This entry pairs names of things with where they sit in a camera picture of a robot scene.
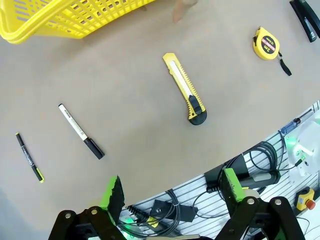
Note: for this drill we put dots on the white marker black cap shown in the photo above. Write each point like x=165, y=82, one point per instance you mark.
x=75, y=125

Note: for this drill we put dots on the green tipped jack plug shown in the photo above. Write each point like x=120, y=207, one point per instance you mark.
x=300, y=160

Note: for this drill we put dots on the yellow emergency stop button box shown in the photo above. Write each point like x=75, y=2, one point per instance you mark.
x=305, y=200

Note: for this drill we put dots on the yellow plastic shopping basket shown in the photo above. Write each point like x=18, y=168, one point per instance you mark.
x=62, y=17

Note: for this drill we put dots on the black square mounting plate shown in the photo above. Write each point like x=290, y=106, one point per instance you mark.
x=160, y=210

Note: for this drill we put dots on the black plug with yellow tag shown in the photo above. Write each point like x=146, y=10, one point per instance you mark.
x=142, y=216

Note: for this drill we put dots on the person's hand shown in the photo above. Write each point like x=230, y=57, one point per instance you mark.
x=181, y=8

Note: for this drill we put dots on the black pen yellow-green ends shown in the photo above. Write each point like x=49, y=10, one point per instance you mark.
x=28, y=157

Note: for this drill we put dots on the black grey power adapter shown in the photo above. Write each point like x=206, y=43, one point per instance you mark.
x=240, y=163

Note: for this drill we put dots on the yellow tape measure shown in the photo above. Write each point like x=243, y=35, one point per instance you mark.
x=266, y=43

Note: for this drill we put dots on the black stapler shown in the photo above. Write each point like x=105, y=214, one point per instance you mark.
x=303, y=18

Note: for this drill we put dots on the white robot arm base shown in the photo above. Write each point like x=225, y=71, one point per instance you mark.
x=306, y=147

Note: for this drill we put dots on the yellow utility knife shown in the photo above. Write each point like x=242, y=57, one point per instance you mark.
x=186, y=87

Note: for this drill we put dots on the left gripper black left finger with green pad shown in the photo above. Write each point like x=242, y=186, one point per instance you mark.
x=112, y=197

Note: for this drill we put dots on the small black box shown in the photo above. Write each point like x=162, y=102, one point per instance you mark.
x=188, y=213

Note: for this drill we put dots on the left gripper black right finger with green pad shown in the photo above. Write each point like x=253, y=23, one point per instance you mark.
x=232, y=192

